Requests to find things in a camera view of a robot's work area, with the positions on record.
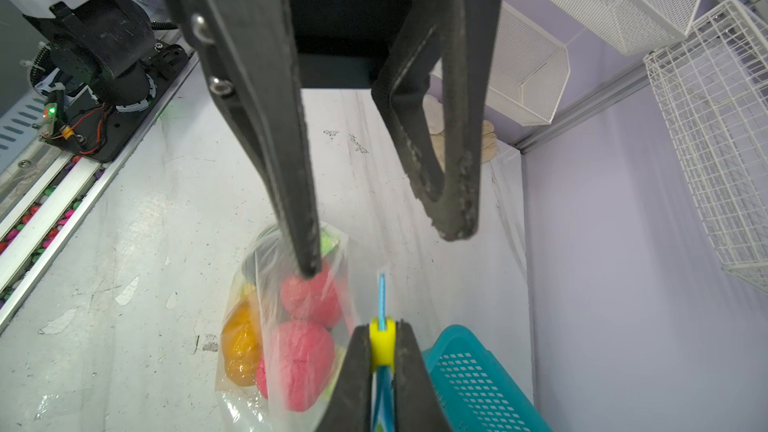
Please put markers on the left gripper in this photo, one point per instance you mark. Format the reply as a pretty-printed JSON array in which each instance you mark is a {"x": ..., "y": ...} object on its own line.
[{"x": 256, "y": 61}]

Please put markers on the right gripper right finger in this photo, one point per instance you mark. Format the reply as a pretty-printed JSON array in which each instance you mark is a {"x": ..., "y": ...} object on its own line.
[{"x": 416, "y": 405}]

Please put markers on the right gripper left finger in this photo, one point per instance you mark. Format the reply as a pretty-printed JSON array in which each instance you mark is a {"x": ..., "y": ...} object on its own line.
[{"x": 350, "y": 406}]

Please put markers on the teal plastic basket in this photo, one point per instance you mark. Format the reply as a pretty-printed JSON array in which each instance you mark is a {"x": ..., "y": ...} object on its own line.
[{"x": 473, "y": 388}]

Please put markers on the pink dragonfruit toy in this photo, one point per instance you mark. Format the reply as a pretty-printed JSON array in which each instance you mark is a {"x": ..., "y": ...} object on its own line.
[{"x": 305, "y": 357}]

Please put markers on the clear zip top bag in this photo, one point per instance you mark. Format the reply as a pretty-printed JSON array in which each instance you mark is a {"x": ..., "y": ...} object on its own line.
[{"x": 259, "y": 407}]

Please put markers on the red strawberry toy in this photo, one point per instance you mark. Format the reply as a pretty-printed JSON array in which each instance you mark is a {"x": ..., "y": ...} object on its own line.
[{"x": 314, "y": 300}]

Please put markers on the yellow lemon toy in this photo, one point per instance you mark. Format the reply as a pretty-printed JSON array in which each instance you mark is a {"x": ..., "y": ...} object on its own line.
[{"x": 241, "y": 344}]

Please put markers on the dark eggplant toy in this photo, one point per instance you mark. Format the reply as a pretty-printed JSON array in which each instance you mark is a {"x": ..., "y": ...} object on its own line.
[{"x": 270, "y": 259}]

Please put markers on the white mesh two-tier shelf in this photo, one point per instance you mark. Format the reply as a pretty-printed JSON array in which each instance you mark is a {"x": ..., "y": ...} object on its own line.
[{"x": 546, "y": 50}]

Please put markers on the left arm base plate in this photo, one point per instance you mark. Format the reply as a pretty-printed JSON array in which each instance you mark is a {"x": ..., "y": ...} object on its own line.
[{"x": 91, "y": 127}]

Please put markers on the white wire basket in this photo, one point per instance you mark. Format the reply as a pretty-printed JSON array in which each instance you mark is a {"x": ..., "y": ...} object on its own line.
[{"x": 712, "y": 91}]

